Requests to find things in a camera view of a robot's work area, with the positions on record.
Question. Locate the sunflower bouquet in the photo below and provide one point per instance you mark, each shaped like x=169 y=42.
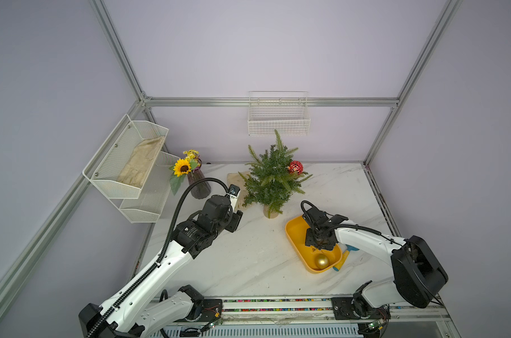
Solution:
x=184 y=167

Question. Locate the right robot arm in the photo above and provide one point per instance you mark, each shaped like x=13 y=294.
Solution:
x=417 y=275

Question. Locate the dark glass vase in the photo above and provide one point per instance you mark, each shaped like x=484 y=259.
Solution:
x=202 y=190

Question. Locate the gold ornament ball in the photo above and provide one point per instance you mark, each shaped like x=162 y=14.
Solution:
x=322 y=261

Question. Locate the blue yellow toy rake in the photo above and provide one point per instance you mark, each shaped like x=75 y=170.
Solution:
x=337 y=266

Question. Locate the small green christmas tree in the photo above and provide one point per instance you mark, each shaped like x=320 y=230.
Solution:
x=268 y=182

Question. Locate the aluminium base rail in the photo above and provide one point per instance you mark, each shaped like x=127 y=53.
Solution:
x=308 y=316

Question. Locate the red faceted ornament ball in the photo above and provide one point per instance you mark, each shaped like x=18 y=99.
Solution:
x=295 y=167

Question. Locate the beige cloth in shelf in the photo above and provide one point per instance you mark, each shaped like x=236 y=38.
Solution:
x=140 y=163

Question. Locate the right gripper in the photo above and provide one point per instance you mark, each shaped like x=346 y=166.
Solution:
x=309 y=239

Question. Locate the yellow plastic tray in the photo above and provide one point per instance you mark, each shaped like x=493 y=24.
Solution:
x=295 y=231

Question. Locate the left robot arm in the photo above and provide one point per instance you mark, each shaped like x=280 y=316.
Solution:
x=129 y=312

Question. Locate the white mesh two-tier shelf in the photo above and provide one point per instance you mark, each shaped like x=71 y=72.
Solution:
x=138 y=205

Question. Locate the white wire wall basket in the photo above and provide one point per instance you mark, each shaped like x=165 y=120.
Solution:
x=282 y=111

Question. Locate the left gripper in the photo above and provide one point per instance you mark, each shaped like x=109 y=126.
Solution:
x=234 y=221

